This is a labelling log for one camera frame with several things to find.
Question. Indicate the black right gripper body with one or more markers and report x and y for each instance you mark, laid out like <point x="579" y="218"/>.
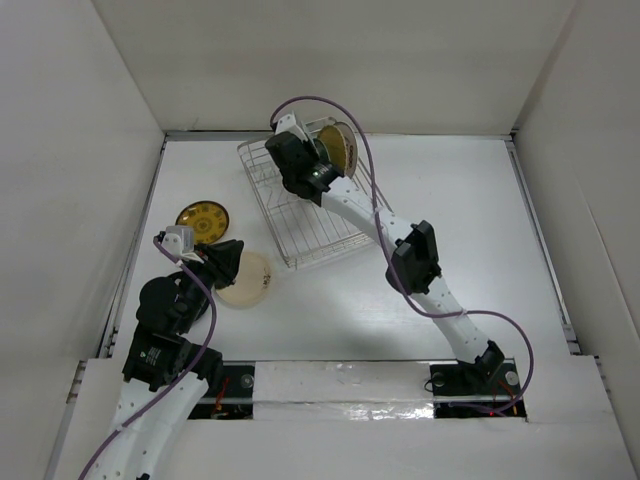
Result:
<point x="312" y="150"/>

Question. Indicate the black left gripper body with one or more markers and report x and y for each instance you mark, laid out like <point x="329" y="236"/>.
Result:
<point x="216" y="270"/>

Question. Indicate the cream plate plum blossom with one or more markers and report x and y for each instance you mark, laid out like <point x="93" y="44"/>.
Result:
<point x="251" y="283"/>

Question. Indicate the yellow black rimmed plate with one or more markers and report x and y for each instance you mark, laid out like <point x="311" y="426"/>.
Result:
<point x="209" y="220"/>

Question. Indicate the yellow woven bamboo plate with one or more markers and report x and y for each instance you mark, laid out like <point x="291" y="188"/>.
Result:
<point x="336" y="146"/>

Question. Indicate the white plate red characters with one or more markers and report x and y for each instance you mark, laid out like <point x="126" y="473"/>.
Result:
<point x="351" y="150"/>

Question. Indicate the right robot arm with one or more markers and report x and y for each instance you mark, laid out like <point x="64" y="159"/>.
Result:
<point x="409" y="248"/>

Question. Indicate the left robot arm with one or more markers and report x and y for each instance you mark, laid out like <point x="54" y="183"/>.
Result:
<point x="164" y="374"/>

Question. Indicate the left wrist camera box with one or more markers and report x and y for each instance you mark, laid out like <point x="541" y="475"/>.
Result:
<point x="178" y="240"/>

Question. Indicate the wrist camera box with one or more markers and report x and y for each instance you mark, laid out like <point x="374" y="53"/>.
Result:
<point x="178" y="240"/>
<point x="289" y="123"/>

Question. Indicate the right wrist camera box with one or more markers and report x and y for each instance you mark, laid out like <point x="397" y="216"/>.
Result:
<point x="289" y="123"/>

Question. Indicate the silver wire dish rack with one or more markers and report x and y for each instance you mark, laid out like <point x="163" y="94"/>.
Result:
<point x="303" y="232"/>

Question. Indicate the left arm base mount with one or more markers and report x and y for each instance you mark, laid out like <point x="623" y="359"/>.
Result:
<point x="231" y="398"/>

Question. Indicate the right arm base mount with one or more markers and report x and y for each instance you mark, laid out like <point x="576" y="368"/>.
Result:
<point x="455" y="397"/>

